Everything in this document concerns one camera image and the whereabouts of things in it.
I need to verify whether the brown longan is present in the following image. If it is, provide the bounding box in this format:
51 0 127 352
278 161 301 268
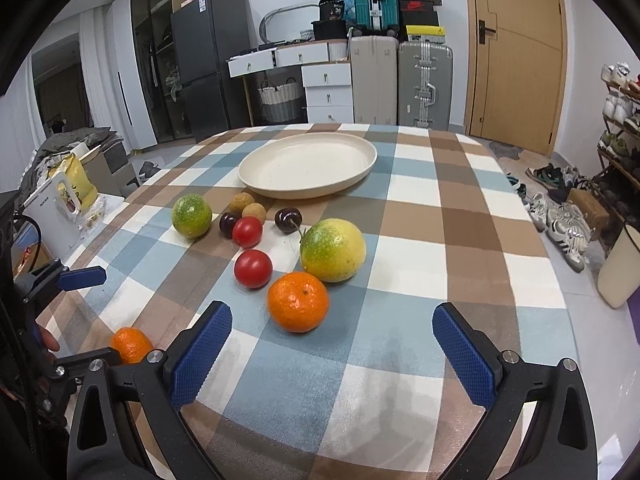
229 192 255 214
242 202 267 224

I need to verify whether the checkered tablecloth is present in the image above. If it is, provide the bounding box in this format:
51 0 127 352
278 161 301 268
41 125 576 479

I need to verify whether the small green passion fruit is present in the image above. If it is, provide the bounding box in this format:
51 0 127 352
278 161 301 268
171 194 213 240

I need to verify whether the beige suitcase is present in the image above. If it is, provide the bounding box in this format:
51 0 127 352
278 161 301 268
349 36 398 126

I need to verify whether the yellow black box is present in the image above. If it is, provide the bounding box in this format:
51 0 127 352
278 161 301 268
406 25 446 44

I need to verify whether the white adidas sneaker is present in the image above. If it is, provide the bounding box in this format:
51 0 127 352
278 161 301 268
547 219 588 273

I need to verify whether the wooden door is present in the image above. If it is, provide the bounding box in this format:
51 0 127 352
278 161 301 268
465 0 566 155

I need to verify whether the dark cherry with stem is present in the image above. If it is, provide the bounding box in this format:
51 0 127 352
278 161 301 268
274 207 304 236

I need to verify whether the red cherry tomato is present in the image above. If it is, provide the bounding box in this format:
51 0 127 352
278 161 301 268
232 217 262 249
233 249 273 289

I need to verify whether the black storage bin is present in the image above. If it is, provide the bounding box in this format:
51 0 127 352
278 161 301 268
312 20 347 41

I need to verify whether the large orange mandarin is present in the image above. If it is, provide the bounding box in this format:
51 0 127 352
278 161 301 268
267 272 330 334

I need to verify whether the yellow snack bag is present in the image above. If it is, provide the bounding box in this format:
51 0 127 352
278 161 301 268
48 154 98 212

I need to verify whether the white bin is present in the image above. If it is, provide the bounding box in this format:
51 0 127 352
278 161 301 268
597 223 640 309

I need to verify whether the small orange mandarin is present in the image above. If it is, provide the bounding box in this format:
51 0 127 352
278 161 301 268
110 327 154 365

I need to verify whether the cream round plate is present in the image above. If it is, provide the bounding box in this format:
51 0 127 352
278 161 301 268
238 132 378 200

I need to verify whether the black refrigerator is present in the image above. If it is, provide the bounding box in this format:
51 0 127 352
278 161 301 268
171 0 250 142

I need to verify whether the silver suitcase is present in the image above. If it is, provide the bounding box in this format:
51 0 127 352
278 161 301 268
398 41 454 130

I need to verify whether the shoe rack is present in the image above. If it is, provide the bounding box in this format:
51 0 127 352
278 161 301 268
591 62 639 245

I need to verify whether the white drawer desk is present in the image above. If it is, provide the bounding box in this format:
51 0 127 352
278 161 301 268
228 39 354 124

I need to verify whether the person's left hand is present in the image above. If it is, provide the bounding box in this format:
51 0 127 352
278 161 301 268
38 326 60 352

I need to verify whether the woven laundry basket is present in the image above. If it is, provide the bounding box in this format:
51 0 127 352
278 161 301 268
258 77 304 125

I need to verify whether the red black shoe box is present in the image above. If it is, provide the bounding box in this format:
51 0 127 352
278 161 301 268
399 0 442 26

